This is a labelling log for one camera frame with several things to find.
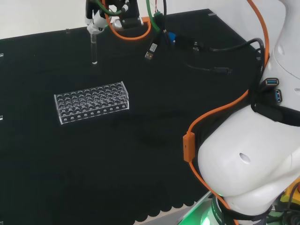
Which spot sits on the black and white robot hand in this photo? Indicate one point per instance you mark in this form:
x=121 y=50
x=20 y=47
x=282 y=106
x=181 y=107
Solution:
x=129 y=14

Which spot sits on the clear glass test tube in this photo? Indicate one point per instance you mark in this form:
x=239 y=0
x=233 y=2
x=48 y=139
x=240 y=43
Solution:
x=94 y=51

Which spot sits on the clear acrylic test tube rack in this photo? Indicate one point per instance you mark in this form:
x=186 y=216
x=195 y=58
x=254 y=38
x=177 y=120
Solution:
x=91 y=103

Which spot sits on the black bench cloth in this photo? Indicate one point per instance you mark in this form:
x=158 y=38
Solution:
x=93 y=164

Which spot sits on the black hub with blue ports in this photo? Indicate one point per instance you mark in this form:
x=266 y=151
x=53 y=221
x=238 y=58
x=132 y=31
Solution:
x=272 y=82

